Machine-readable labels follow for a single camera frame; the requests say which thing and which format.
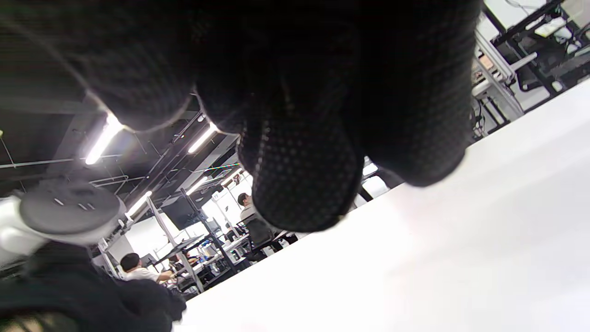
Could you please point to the person's right hand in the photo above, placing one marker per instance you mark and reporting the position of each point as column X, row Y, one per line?
column 295, row 69

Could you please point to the person's left hand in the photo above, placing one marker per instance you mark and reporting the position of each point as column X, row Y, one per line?
column 83, row 299

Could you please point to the long ceiling light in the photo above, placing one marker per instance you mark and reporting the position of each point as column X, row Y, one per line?
column 138, row 204
column 103, row 138
column 203, row 137
column 197, row 185

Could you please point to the black monitor on stand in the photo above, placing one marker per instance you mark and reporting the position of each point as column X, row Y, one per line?
column 179, row 212

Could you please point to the cluttered work desk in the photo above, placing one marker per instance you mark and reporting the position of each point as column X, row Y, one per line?
column 216, row 263

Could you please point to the black office chair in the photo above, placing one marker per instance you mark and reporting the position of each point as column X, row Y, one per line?
column 259, row 235

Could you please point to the aluminium frame rig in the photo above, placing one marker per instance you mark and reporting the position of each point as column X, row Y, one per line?
column 495, row 78

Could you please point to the black metal desk frame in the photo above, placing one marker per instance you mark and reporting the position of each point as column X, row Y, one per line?
column 534, row 41

